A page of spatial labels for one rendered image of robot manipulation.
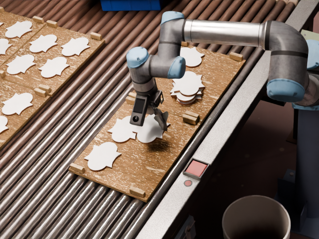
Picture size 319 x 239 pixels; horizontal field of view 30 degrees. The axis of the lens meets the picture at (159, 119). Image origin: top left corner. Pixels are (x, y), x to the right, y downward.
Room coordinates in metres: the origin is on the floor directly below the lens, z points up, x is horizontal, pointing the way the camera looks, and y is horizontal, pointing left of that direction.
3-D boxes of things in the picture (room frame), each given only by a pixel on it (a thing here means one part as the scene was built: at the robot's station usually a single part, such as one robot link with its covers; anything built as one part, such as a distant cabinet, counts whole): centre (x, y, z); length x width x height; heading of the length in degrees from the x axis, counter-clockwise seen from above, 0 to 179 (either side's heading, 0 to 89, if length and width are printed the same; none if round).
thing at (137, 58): (1.57, 0.03, 1.32); 0.09 x 0.08 x 0.11; 66
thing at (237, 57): (1.96, -0.37, 0.95); 0.06 x 0.02 x 0.03; 51
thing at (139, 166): (1.56, 0.11, 0.93); 0.41 x 0.35 x 0.02; 142
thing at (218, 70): (1.89, -0.15, 0.93); 0.41 x 0.35 x 0.02; 141
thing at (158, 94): (1.58, 0.02, 1.16); 0.09 x 0.08 x 0.12; 148
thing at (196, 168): (1.40, -0.10, 0.92); 0.06 x 0.06 x 0.01; 52
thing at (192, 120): (1.64, -0.12, 0.95); 0.06 x 0.02 x 0.03; 52
